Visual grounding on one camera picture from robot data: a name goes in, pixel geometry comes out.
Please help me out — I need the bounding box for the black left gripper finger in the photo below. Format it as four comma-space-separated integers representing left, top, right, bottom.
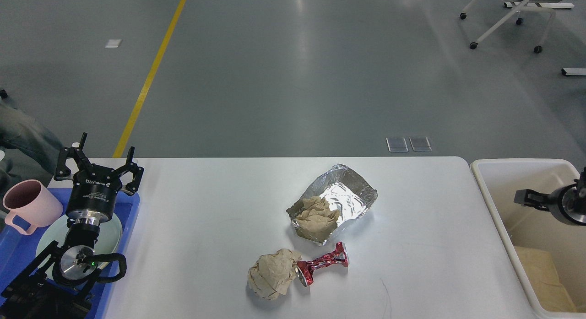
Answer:
54, 133, 92, 182
113, 146, 144, 196

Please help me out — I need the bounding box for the crumpled brown paper in foil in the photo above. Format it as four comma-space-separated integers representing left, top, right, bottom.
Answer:
294, 196, 341, 244

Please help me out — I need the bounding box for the left floor socket plate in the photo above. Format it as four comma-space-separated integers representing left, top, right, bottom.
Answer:
386, 137, 409, 153

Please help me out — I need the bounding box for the pink mug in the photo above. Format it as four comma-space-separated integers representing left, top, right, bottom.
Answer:
2, 179, 63, 236

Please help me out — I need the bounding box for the white plastic bin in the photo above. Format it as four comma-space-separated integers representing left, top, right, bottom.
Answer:
471, 158, 585, 319

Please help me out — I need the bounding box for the crushed red can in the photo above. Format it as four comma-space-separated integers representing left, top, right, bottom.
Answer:
293, 241, 349, 287

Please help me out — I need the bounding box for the white bar on floor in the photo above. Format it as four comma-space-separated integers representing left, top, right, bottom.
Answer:
561, 67, 586, 76

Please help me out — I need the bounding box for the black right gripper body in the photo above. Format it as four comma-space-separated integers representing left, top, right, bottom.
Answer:
548, 184, 586, 227

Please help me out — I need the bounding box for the white rolling chair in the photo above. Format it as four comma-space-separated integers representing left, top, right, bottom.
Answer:
469, 0, 563, 54

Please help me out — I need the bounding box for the right floor socket plate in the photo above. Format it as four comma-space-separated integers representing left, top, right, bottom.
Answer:
409, 137, 433, 152

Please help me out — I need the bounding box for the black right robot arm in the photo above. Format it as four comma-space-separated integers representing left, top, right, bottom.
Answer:
514, 170, 586, 227

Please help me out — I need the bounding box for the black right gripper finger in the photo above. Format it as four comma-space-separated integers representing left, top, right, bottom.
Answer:
514, 189, 550, 212

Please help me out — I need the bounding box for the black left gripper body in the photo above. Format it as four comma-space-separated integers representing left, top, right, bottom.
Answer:
65, 171, 122, 227

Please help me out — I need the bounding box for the crumpled brown paper ball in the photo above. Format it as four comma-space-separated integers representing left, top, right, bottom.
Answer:
247, 249, 301, 300

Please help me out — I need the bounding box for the floor socket plate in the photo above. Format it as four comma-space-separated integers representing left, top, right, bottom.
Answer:
409, 137, 433, 152
386, 137, 409, 153

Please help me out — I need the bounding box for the aluminium foil tray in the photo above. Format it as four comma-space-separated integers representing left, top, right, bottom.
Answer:
286, 164, 379, 246

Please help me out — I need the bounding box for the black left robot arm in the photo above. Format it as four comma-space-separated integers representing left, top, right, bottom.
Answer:
1, 133, 144, 319

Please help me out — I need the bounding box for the person in jeans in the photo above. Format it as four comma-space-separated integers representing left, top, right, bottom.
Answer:
0, 88, 65, 182

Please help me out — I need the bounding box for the light green plate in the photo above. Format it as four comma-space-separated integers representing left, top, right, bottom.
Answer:
35, 215, 123, 256

